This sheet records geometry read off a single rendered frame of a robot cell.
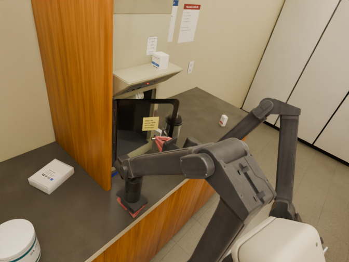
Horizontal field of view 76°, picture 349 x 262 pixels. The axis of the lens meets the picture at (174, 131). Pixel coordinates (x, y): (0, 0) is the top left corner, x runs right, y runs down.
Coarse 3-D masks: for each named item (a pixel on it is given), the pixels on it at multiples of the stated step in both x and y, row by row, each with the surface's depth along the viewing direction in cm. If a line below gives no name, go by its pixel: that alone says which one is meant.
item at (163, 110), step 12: (120, 108) 96; (132, 108) 98; (144, 108) 100; (156, 108) 102; (168, 108) 104; (120, 120) 100; (132, 120) 102; (168, 120) 109; (120, 132) 104; (132, 132) 106; (144, 132) 109; (156, 132) 111; (168, 132) 114; (120, 144) 108; (132, 144) 111; (144, 144) 113; (132, 156) 116
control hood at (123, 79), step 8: (144, 64) 98; (168, 64) 103; (120, 72) 87; (128, 72) 88; (136, 72) 90; (144, 72) 91; (152, 72) 92; (160, 72) 94; (168, 72) 96; (176, 72) 100; (120, 80) 83; (128, 80) 83; (136, 80) 84; (144, 80) 87; (152, 80) 93; (160, 80) 103; (120, 88) 85; (128, 88) 87; (112, 96) 91
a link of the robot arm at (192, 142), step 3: (186, 138) 97; (189, 138) 96; (192, 138) 98; (186, 141) 96; (189, 141) 95; (192, 141) 94; (195, 141) 96; (198, 141) 98; (186, 144) 96; (189, 144) 95; (192, 144) 95; (195, 144) 95; (198, 144) 95; (201, 144) 97; (183, 147) 97; (186, 147) 96
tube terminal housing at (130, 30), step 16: (128, 16) 80; (144, 16) 86; (160, 16) 92; (128, 32) 84; (144, 32) 90; (160, 32) 96; (128, 48) 88; (144, 48) 94; (160, 48) 102; (128, 64) 92; (128, 96) 101
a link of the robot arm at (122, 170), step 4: (120, 156) 78; (124, 156) 78; (128, 156) 79; (116, 160) 79; (120, 160) 76; (116, 164) 78; (120, 164) 77; (124, 164) 68; (116, 168) 78; (120, 168) 69; (124, 168) 67; (120, 172) 70; (124, 172) 67; (120, 176) 76; (124, 176) 68; (128, 180) 70
